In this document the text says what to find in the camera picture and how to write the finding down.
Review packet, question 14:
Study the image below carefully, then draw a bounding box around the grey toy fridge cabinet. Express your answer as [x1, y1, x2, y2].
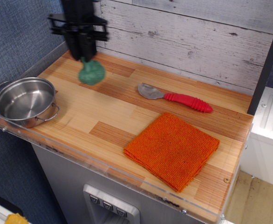
[33, 145, 200, 224]

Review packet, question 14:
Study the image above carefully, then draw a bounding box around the yellow object at corner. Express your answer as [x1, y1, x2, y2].
[5, 213, 29, 224]

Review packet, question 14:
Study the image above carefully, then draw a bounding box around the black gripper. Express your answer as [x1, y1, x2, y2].
[48, 14, 109, 62]

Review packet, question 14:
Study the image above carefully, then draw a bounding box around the silver dispenser button panel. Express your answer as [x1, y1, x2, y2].
[83, 184, 140, 224]

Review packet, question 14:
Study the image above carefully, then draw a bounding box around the clear acrylic guard rail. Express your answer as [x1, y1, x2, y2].
[0, 28, 258, 224]

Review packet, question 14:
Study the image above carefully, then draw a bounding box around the green toy broccoli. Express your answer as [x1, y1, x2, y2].
[78, 57, 106, 85]

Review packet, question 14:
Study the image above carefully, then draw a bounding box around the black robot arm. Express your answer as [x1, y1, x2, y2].
[48, 0, 108, 62]

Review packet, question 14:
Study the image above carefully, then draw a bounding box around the white toy sink unit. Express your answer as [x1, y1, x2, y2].
[240, 87, 273, 184]

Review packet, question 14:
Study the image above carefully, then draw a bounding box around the orange knitted rag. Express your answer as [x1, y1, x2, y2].
[123, 112, 220, 192]

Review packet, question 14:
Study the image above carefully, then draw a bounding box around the steel pot with handles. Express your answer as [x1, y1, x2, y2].
[0, 77, 60, 128]

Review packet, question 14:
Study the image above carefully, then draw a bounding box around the right dark grey post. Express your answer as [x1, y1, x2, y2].
[247, 40, 273, 115]

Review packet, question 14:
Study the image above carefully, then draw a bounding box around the red handled metal spoon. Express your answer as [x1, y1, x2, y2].
[137, 83, 213, 112]

